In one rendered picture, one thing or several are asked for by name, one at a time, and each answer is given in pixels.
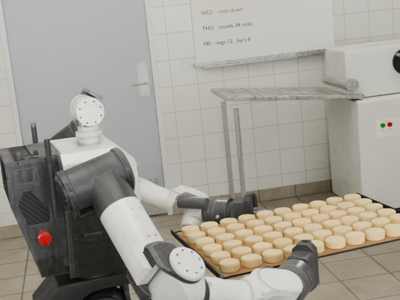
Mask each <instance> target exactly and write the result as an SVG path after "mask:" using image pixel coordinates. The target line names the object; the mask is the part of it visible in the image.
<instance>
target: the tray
mask: <svg viewBox="0 0 400 300"><path fill-rule="evenodd" d="M357 194H359V195H361V198H367V199H370V200H372V203H378V204H382V205H383V208H390V209H394V210H395V211H396V214H399V213H400V210H397V209H395V208H392V207H390V206H388V205H385V204H383V203H381V202H379V201H376V200H373V199H371V198H369V197H367V196H364V195H362V194H360V193H357ZM177 232H181V231H177ZM177 232H174V231H172V230H171V234H172V235H173V236H174V237H175V238H176V239H177V240H178V241H179V242H180V243H181V244H182V245H183V246H184V247H185V248H189V249H191V250H193V251H195V250H194V249H193V248H192V247H191V246H190V245H189V244H188V243H187V242H186V241H185V240H184V239H183V238H181V237H180V236H179V235H178V234H177ZM398 240H400V238H399V239H394V240H389V241H385V242H380V243H375V244H372V245H367V246H362V247H359V248H354V249H349V250H345V251H340V252H335V253H332V254H327V255H322V256H318V258H323V257H328V256H331V255H336V254H341V253H344V252H349V251H354V250H357V249H363V248H368V247H371V246H376V245H381V244H384V243H389V242H394V241H398ZM195 252H196V251H195ZM196 253H197V254H198V255H199V256H200V257H201V258H202V260H203V262H204V264H205V266H206V268H207V269H209V271H210V272H212V274H213V275H215V276H216V277H218V278H221V279H228V278H232V277H237V276H242V275H245V274H250V273H251V272H252V271H249V272H246V273H240V274H235V275H232V276H227V277H224V276H223V275H222V274H221V273H219V272H218V271H217V270H216V269H215V268H214V267H213V266H212V265H211V264H210V263H209V262H208V261H207V260H206V259H204V258H203V257H202V256H201V255H200V254H199V253H198V252H196Z"/></svg>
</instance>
